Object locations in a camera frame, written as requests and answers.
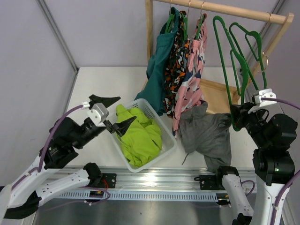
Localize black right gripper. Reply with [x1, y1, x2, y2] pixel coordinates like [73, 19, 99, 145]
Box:
[231, 101, 270, 147]

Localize lime green shorts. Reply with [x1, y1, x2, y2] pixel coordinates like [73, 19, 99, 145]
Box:
[116, 104, 162, 167]

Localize grey shorts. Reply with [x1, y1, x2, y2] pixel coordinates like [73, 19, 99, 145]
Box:
[179, 102, 232, 173]

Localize green hanger of lime shorts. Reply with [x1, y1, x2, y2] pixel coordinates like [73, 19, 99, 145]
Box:
[229, 22, 268, 90]

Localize green hanger of grey shorts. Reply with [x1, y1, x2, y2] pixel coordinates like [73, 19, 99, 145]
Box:
[212, 15, 253, 131]

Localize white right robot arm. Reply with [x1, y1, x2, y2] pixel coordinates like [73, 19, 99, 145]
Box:
[214, 103, 299, 225]

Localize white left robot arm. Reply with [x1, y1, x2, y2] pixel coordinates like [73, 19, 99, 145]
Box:
[0, 95, 136, 220]

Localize teal shorts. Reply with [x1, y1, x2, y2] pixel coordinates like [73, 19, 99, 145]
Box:
[135, 7, 179, 116]

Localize pink patterned shorts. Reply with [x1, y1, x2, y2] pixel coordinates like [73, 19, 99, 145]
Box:
[172, 13, 208, 137]

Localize black orange patterned shorts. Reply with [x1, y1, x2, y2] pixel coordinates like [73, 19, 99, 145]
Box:
[163, 11, 190, 118]

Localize green hanger of patterned shorts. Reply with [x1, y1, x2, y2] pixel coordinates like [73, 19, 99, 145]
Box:
[180, 1, 191, 40]

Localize green hanger of teal shorts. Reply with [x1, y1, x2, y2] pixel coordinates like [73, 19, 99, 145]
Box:
[165, 0, 176, 34]

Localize green hanger of pink shorts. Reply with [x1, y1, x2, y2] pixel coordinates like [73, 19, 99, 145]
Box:
[195, 0, 206, 40]

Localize wooden clothes rack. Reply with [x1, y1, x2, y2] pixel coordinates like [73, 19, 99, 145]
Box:
[144, 0, 295, 114]

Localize white perforated plastic basket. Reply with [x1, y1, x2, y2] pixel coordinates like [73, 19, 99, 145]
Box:
[109, 98, 177, 173]

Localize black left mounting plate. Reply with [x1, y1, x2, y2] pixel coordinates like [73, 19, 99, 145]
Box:
[100, 173, 117, 189]

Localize black mounting plate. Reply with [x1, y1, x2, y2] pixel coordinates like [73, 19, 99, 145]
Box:
[100, 173, 117, 189]
[194, 175, 225, 191]

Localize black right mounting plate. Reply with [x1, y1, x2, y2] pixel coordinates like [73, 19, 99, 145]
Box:
[194, 175, 225, 191]

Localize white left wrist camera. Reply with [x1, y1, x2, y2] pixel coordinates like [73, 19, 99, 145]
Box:
[82, 102, 109, 127]

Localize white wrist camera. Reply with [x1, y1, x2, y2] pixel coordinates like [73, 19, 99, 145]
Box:
[248, 89, 277, 114]
[82, 102, 109, 127]

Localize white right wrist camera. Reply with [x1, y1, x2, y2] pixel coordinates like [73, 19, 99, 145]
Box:
[248, 89, 277, 114]

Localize grey slotted cable duct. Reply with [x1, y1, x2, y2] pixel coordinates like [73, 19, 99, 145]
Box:
[58, 190, 228, 202]

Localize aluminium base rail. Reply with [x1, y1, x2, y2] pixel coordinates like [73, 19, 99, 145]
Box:
[53, 165, 261, 195]

